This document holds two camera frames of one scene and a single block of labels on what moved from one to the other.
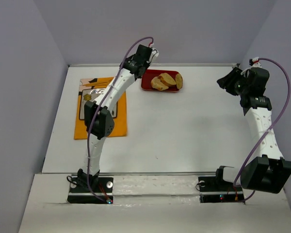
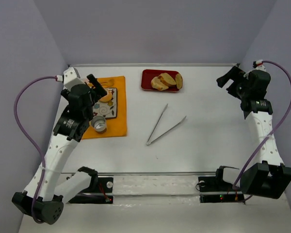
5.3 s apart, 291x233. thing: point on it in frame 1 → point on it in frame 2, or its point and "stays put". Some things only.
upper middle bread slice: [167, 79] stays put
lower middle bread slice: [156, 84] stays put
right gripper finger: [231, 82] stays put
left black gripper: [140, 72] → [97, 84]
